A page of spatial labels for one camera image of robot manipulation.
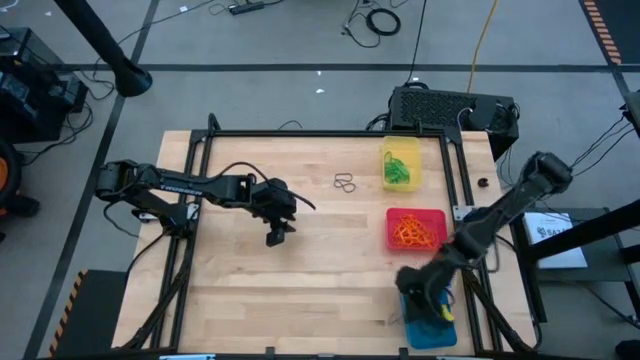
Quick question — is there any orange rubber band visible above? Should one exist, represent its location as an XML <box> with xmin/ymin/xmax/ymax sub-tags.
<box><xmin>394</xmin><ymin>229</ymin><xmax>426</xmax><ymax>250</ymax></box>
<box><xmin>392</xmin><ymin>224</ymin><xmax>416</xmax><ymax>249</ymax></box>
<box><xmin>404</xmin><ymin>219</ymin><xmax>434</xmax><ymax>246</ymax></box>
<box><xmin>399</xmin><ymin>232</ymin><xmax>435</xmax><ymax>250</ymax></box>
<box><xmin>399</xmin><ymin>214</ymin><xmax>426</xmax><ymax>239</ymax></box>
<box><xmin>417</xmin><ymin>222</ymin><xmax>438</xmax><ymax>246</ymax></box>
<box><xmin>412</xmin><ymin>227</ymin><xmax>437</xmax><ymax>249</ymax></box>
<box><xmin>407</xmin><ymin>215</ymin><xmax>436</xmax><ymax>240</ymax></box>
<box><xmin>392</xmin><ymin>217</ymin><xmax>421</xmax><ymax>244</ymax></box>

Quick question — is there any black power strip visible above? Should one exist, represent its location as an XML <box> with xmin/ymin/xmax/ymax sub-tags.
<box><xmin>228</xmin><ymin>1</ymin><xmax>266</xmax><ymax>16</ymax></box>

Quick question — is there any grey flat device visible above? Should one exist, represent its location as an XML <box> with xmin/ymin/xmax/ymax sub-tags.
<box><xmin>621</xmin><ymin>88</ymin><xmax>640</xmax><ymax>139</ymax></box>

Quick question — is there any white paper sign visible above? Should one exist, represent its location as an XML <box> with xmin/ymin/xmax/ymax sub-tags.
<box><xmin>523</xmin><ymin>211</ymin><xmax>589</xmax><ymax>270</ymax></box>

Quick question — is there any yellow floor cable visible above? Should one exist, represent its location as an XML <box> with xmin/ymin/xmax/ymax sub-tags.
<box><xmin>466</xmin><ymin>0</ymin><xmax>500</xmax><ymax>94</ymax></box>

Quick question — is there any thin loose black cable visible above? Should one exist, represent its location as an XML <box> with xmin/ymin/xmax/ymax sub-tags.
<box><xmin>342</xmin><ymin>0</ymin><xmax>381</xmax><ymax>50</ymax></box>

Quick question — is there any red plastic basket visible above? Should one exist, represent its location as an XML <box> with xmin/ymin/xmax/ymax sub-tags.
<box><xmin>385</xmin><ymin>207</ymin><xmax>450</xmax><ymax>253</ymax></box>

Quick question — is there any black mesh computer case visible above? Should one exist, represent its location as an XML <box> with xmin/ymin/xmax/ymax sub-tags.
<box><xmin>388</xmin><ymin>85</ymin><xmax>520</xmax><ymax>161</ymax></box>

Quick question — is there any long black power cable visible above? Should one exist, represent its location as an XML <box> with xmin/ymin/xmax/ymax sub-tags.
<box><xmin>403</xmin><ymin>0</ymin><xmax>428</xmax><ymax>86</ymax></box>

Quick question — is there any black floor pole stand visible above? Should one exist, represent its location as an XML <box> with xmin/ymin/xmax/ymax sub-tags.
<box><xmin>53</xmin><ymin>0</ymin><xmax>154</xmax><ymax>99</ymax></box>

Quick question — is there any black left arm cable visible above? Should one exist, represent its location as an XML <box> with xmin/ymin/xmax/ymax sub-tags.
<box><xmin>214</xmin><ymin>160</ymin><xmax>317</xmax><ymax>211</ymax></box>

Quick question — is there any hazard-striped black mat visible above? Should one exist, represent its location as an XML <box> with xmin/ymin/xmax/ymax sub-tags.
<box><xmin>48</xmin><ymin>268</ymin><xmax>129</xmax><ymax>359</ymax></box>
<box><xmin>579</xmin><ymin>0</ymin><xmax>640</xmax><ymax>66</ymax></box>

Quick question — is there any blue plastic basket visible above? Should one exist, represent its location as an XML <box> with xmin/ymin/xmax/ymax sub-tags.
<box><xmin>401</xmin><ymin>289</ymin><xmax>459</xmax><ymax>350</ymax></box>

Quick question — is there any yellow plastic basket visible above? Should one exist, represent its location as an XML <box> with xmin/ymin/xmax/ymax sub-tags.
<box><xmin>380</xmin><ymin>134</ymin><xmax>422</xmax><ymax>193</ymax></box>

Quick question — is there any black aluminium table frame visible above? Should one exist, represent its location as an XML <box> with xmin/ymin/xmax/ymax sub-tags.
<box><xmin>119</xmin><ymin>113</ymin><xmax>541</xmax><ymax>357</ymax></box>

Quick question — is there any orange black wheel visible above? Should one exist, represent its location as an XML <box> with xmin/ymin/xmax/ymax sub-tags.
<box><xmin>0</xmin><ymin>138</ymin><xmax>42</xmax><ymax>219</ymax></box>

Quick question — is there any black equipment cart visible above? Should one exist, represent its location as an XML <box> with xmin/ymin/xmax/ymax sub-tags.
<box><xmin>0</xmin><ymin>25</ymin><xmax>90</xmax><ymax>145</ymax></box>

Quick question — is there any coiled black cable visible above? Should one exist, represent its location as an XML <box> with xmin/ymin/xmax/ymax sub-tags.
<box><xmin>365</xmin><ymin>7</ymin><xmax>402</xmax><ymax>37</ymax></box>

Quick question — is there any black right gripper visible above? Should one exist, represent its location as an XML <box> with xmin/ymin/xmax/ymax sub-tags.
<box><xmin>394</xmin><ymin>248</ymin><xmax>460</xmax><ymax>326</ymax></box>

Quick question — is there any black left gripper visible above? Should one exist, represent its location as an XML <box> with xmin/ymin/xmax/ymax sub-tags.
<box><xmin>248</xmin><ymin>178</ymin><xmax>298</xmax><ymax>248</ymax></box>

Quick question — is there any black side stand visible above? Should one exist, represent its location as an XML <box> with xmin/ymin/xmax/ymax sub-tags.
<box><xmin>509</xmin><ymin>197</ymin><xmax>640</xmax><ymax>324</ymax></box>

